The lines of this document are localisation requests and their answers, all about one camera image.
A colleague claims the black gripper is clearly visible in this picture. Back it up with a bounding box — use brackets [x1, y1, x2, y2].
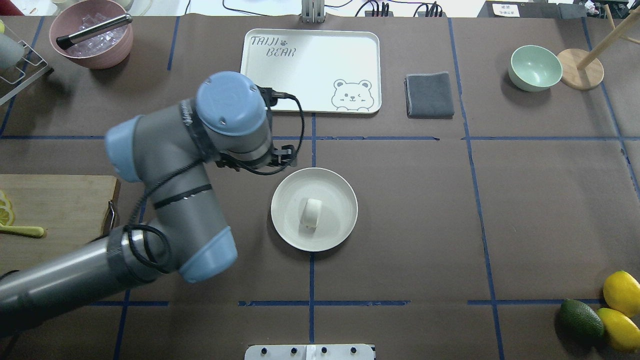
[215, 145, 298, 176]

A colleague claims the cream round plate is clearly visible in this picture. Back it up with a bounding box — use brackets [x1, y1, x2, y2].
[270, 167, 359, 252]

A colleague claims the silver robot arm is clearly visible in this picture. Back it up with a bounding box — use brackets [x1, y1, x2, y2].
[0, 71, 300, 337]

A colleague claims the white bear tray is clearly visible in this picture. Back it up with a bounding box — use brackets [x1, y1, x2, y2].
[240, 28, 382, 114]

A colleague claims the grey folded cloth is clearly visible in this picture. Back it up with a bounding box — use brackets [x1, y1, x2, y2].
[404, 71, 455, 119]

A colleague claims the pink bowl with ice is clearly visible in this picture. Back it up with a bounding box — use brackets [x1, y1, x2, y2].
[49, 0, 134, 69]

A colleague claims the wooden cutting board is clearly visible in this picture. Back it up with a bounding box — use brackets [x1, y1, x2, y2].
[0, 174, 120, 274]

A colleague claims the metal ice scoop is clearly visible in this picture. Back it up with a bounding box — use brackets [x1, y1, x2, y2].
[55, 13, 133, 50]

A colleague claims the black box with label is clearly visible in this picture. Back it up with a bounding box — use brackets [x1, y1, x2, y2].
[477, 0, 561, 19]

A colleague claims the mint green bowl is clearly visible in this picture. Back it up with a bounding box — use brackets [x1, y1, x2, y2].
[507, 45, 563, 92]

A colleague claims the yellow plastic knife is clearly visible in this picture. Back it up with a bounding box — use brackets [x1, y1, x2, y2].
[0, 224, 46, 239]

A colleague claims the lemon slice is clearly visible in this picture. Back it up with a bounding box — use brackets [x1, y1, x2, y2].
[0, 205, 15, 226]
[0, 190, 12, 208]

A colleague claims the grey cup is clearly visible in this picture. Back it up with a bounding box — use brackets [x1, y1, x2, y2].
[0, 33, 25, 71]

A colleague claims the wooden mug stand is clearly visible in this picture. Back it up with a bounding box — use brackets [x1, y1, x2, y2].
[557, 8, 640, 91]

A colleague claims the green avocado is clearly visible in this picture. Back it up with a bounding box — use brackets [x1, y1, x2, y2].
[558, 298, 605, 344]

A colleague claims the yellow lemon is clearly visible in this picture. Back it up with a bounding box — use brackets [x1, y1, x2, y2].
[596, 308, 640, 353]
[602, 270, 640, 318]

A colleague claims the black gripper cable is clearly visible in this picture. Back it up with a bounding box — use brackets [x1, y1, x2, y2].
[220, 87, 306, 177]

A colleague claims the aluminium frame post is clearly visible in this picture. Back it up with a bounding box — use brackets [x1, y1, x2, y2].
[301, 0, 326, 24]

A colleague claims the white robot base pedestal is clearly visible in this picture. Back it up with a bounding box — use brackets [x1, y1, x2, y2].
[244, 343, 377, 360]

